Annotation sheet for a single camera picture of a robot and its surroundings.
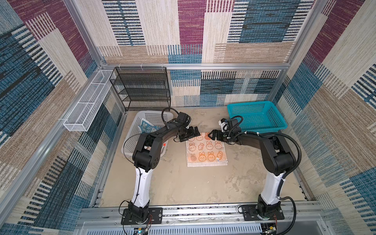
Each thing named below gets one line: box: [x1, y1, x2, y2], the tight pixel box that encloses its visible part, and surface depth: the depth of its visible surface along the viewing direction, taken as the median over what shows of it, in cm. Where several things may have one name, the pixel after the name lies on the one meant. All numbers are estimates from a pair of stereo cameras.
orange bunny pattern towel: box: [185, 132, 229, 167], surface depth 96 cm
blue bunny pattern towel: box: [137, 117, 163, 134], surface depth 110 cm
